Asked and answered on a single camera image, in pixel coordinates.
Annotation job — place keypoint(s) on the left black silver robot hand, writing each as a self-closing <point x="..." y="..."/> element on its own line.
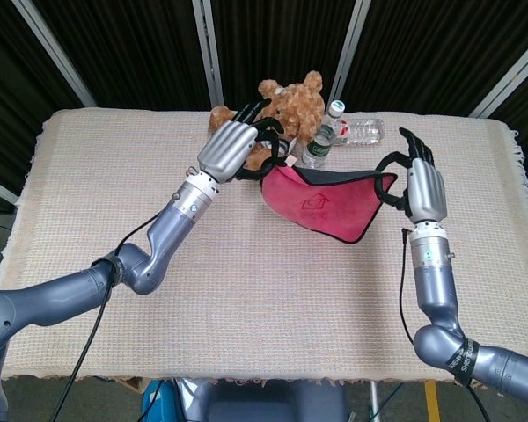
<point x="224" y="151"/>

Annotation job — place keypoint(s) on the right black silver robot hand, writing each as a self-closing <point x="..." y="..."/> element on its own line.
<point x="427" y="193"/>

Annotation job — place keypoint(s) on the grey and pink cloth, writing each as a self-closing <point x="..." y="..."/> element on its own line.
<point x="325" y="206"/>

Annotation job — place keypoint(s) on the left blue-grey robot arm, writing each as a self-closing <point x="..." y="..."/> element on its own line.
<point x="167" y="237"/>

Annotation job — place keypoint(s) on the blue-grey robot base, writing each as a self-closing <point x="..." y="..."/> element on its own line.
<point x="273" y="402"/>

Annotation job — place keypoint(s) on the red label water bottle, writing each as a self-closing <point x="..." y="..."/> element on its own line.
<point x="365" y="131"/>

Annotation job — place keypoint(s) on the brown teddy bear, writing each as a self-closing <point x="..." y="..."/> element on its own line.
<point x="303" y="105"/>

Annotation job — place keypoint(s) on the green label water bottle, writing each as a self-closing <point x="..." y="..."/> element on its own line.
<point x="319" y="143"/>

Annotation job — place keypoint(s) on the black pleated curtain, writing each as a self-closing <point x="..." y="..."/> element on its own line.
<point x="136" y="44"/>

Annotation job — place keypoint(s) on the beige woven tablecloth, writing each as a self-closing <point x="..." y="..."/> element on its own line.
<point x="268" y="307"/>

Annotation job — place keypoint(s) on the metal table leg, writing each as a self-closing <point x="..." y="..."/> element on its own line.
<point x="373" y="402"/>

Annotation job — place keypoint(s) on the blue plastic object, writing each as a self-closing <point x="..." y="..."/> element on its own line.
<point x="156" y="404"/>

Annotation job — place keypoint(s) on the white partition frame post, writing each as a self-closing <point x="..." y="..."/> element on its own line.
<point x="349" y="53"/>
<point x="510" y="79"/>
<point x="0" y="189"/>
<point x="207" y="48"/>
<point x="53" y="48"/>

